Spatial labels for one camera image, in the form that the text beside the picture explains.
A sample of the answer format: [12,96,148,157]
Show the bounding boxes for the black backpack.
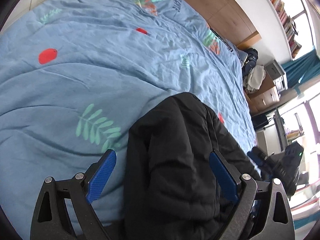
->
[242,48,258,77]

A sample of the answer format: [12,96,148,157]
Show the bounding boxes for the black puffer jacket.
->
[121,93,260,239]

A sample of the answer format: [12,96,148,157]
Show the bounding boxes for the blue dinosaur print duvet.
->
[1,0,255,239]

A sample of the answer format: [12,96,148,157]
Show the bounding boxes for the beige bag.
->
[243,65,266,94]

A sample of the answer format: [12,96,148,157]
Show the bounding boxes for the wooden headboard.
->
[185,0,261,50]

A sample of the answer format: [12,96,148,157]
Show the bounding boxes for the white printer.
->
[265,60,288,93]

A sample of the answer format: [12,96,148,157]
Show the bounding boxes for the row of books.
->
[270,0,302,59]

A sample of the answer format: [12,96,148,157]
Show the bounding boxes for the wooden drawer dresser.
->
[245,73,280,116]

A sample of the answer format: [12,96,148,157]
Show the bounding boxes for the teal right curtain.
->
[281,49,320,88]

